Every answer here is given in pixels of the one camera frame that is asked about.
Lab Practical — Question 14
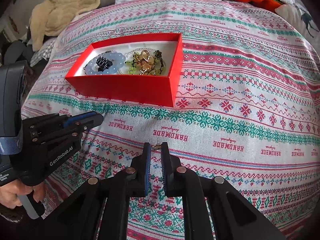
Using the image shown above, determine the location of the patterned nordic bedspread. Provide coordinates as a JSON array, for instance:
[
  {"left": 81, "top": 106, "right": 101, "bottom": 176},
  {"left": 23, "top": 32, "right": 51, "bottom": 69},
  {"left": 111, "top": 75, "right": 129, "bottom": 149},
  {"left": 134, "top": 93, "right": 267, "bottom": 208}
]
[{"left": 22, "top": 0, "right": 319, "bottom": 239}]

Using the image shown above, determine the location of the beige quilted blanket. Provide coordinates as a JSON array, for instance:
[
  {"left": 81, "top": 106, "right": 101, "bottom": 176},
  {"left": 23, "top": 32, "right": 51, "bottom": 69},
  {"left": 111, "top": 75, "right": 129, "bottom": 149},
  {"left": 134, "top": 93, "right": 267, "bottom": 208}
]
[{"left": 29, "top": 0, "right": 100, "bottom": 52}]

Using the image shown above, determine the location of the red jewelry box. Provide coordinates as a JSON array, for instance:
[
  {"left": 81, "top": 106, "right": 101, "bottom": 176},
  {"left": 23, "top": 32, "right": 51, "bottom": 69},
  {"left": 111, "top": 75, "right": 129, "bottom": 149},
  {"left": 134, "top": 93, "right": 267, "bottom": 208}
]
[{"left": 65, "top": 33, "right": 183, "bottom": 107}]

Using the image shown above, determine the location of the light blue bead bracelet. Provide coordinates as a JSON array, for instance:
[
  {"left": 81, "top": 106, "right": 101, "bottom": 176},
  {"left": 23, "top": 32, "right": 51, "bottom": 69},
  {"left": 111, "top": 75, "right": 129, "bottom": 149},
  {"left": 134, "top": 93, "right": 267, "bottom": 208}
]
[{"left": 83, "top": 50, "right": 126, "bottom": 75}]

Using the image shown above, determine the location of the black hair claw clip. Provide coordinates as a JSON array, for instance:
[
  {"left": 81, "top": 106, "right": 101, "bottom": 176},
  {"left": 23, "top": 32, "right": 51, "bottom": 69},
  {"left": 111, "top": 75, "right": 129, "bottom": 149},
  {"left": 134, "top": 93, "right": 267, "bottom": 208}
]
[{"left": 96, "top": 56, "right": 113, "bottom": 72}]

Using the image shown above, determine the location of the gold ring ornament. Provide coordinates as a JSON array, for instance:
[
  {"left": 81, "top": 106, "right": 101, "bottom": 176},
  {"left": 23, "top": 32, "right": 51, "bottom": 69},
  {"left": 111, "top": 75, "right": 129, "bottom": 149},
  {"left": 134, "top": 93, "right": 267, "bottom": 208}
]
[{"left": 133, "top": 50, "right": 156, "bottom": 75}]

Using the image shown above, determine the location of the grey handheld camera unit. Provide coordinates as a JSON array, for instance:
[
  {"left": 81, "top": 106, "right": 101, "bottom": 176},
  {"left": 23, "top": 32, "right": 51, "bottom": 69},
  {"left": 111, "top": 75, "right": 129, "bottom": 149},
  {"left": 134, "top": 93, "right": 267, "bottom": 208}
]
[{"left": 1, "top": 60, "right": 44, "bottom": 219}]

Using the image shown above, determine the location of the white deer print pillow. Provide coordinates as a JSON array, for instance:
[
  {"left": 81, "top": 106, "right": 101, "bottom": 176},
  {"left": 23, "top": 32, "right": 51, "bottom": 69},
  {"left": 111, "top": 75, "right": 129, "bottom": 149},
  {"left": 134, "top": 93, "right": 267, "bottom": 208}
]
[{"left": 275, "top": 4, "right": 319, "bottom": 55}]

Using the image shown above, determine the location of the person's left hand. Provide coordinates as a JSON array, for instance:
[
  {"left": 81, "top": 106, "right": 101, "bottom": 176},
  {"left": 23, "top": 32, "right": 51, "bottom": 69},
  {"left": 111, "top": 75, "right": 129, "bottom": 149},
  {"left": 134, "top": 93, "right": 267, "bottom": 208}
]
[{"left": 0, "top": 179, "right": 46, "bottom": 209}]

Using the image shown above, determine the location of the dark chair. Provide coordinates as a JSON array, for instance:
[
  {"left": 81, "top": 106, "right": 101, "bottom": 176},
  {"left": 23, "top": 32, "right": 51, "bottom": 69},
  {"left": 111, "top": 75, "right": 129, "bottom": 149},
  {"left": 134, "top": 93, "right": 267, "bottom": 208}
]
[{"left": 1, "top": 40, "right": 34, "bottom": 65}]

